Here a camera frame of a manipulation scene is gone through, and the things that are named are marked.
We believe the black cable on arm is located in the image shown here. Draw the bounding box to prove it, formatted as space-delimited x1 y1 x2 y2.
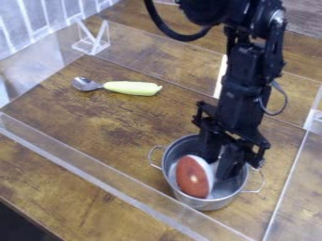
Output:
142 0 213 43

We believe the red and white plush mushroom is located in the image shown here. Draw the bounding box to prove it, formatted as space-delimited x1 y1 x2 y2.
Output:
170 154 215 199

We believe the silver pot with handles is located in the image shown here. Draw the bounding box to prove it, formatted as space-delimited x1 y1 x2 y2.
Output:
148 134 265 211

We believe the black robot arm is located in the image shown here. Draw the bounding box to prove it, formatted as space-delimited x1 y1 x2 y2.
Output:
178 0 287 180

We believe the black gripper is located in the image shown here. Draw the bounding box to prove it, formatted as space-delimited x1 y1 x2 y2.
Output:
193 101 270 181

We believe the spoon with yellow handle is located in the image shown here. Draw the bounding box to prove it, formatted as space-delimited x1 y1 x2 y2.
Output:
72 77 162 96

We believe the clear acrylic triangle stand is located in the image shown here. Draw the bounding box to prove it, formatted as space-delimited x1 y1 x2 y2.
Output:
72 21 111 56

